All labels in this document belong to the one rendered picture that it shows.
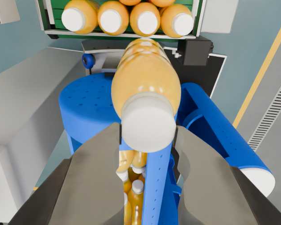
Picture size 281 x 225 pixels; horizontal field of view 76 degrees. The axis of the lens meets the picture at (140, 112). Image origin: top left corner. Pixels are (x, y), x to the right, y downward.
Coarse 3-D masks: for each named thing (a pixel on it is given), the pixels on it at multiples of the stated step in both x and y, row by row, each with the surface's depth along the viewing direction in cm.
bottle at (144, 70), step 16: (128, 48) 24; (144, 48) 20; (160, 48) 24; (128, 64) 16; (144, 64) 15; (160, 64) 16; (112, 80) 18; (128, 80) 15; (144, 80) 14; (160, 80) 14; (176, 80) 16; (112, 96) 16; (128, 96) 14; (144, 96) 13; (160, 96) 13; (176, 96) 15; (176, 112) 16
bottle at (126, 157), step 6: (120, 150) 41; (126, 150) 41; (132, 150) 44; (120, 156) 42; (126, 156) 42; (132, 156) 44; (120, 162) 43; (126, 162) 43; (120, 168) 44; (126, 168) 45
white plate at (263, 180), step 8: (248, 168) 71; (256, 168) 71; (248, 176) 72; (256, 176) 73; (264, 176) 73; (272, 176) 73; (256, 184) 75; (264, 184) 76; (272, 184) 76; (264, 192) 79
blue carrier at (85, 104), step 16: (80, 80) 48; (96, 80) 48; (64, 96) 40; (80, 96) 40; (96, 96) 40; (64, 112) 36; (80, 112) 34; (96, 112) 35; (112, 112) 36; (80, 128) 34; (96, 128) 33; (80, 144) 57; (160, 160) 42; (160, 176) 46; (144, 192) 46; (160, 192) 52; (144, 208) 49; (160, 208) 61; (144, 224) 53
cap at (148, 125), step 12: (132, 108) 12; (144, 108) 12; (156, 108) 12; (168, 108) 12; (132, 120) 12; (144, 120) 12; (156, 120) 12; (168, 120) 12; (132, 132) 12; (144, 132) 12; (156, 132) 12; (168, 132) 12; (132, 144) 13; (144, 144) 13; (156, 144) 13; (168, 144) 13
